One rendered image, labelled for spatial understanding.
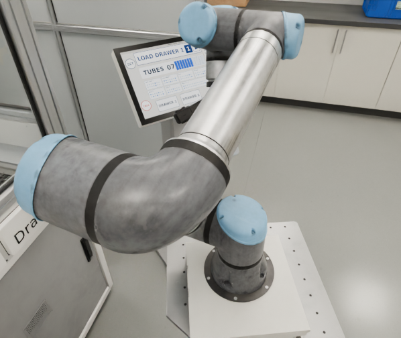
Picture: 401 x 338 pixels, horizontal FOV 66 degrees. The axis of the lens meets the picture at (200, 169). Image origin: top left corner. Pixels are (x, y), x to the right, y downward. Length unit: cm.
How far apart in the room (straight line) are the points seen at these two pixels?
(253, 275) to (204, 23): 58
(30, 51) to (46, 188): 68
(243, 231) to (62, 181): 43
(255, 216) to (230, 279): 19
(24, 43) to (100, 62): 139
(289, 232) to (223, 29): 72
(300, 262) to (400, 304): 110
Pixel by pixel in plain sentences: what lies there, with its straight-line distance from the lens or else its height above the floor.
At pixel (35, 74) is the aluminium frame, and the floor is 124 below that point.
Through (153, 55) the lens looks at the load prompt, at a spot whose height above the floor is 115.
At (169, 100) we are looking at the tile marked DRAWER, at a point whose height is 101.
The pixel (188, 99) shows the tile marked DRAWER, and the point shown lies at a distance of 132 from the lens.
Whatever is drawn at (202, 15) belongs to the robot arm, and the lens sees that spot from 61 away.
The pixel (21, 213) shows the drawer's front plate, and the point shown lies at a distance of 105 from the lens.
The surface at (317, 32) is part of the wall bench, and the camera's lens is 328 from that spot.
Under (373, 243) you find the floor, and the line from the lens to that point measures 228.
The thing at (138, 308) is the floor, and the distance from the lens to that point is 180.
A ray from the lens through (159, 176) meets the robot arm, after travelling 33.
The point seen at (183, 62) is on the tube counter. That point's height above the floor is 112.
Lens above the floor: 158
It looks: 39 degrees down
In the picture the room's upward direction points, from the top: straight up
